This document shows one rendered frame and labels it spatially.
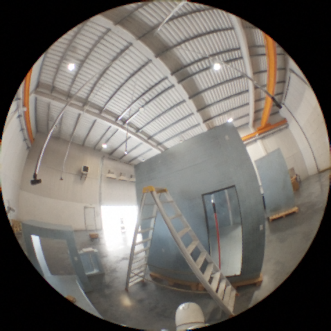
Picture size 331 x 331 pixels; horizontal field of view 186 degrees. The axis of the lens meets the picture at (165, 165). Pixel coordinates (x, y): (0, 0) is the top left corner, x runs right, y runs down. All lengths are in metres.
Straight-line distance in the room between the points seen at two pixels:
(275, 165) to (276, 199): 1.51
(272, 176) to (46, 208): 14.30
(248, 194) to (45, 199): 11.08
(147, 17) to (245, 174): 6.61
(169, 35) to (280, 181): 8.25
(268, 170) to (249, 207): 4.00
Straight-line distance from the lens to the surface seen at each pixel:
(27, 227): 2.58
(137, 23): 6.14
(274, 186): 5.62
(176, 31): 6.29
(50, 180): 10.45
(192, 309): 0.74
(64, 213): 10.15
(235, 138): 1.90
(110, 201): 11.08
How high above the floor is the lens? 2.05
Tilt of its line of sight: 22 degrees up
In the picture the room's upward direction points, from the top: 9 degrees counter-clockwise
